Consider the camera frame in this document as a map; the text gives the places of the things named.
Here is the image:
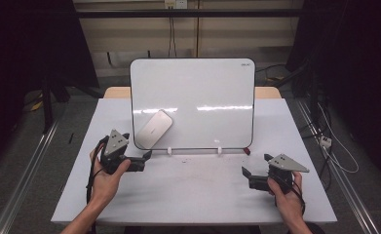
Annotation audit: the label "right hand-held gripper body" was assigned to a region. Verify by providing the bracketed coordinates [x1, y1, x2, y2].
[248, 153, 311, 196]

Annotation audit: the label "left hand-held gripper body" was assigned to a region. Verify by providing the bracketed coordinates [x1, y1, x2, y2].
[99, 129, 147, 176]

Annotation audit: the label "white whiteboard eraser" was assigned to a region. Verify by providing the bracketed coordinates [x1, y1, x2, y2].
[134, 109, 174, 151]

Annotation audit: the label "white whiteboard black frame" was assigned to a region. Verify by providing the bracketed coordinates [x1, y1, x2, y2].
[130, 58, 256, 151]

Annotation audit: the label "person's right hand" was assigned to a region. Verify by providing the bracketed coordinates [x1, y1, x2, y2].
[267, 171, 307, 225]

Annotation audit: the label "person's left hand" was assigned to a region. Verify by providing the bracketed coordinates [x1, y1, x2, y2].
[88, 147, 133, 205]

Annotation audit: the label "light wooden table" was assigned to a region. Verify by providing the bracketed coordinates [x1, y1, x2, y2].
[103, 86, 283, 99]

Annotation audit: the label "white power strip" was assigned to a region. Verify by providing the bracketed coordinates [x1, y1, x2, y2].
[319, 135, 333, 149]

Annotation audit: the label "black metal stand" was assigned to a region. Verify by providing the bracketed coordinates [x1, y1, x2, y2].
[41, 72, 71, 135]

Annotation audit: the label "black curtain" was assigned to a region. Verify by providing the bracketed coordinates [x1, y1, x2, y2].
[285, 0, 381, 186]
[0, 0, 99, 176]

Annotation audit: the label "black horizontal bar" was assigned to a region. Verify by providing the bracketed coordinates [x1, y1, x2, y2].
[75, 8, 306, 20]

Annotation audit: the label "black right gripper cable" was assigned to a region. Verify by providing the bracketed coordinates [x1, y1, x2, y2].
[288, 178, 307, 217]

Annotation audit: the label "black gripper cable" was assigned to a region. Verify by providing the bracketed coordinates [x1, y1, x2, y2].
[85, 136, 110, 234]
[288, 178, 307, 217]

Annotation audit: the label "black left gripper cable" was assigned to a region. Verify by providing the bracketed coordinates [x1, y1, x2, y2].
[85, 136, 110, 234]

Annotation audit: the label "aluminium floor rail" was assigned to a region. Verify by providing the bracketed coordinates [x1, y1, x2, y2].
[0, 118, 62, 234]
[294, 98, 381, 234]

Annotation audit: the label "white cable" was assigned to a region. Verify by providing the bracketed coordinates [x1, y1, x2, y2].
[317, 102, 361, 175]

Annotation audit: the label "black hanging cables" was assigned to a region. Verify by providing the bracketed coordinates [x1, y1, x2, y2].
[168, 16, 177, 59]

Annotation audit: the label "white wall socket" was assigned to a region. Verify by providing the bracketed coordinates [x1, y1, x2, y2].
[164, 0, 189, 10]

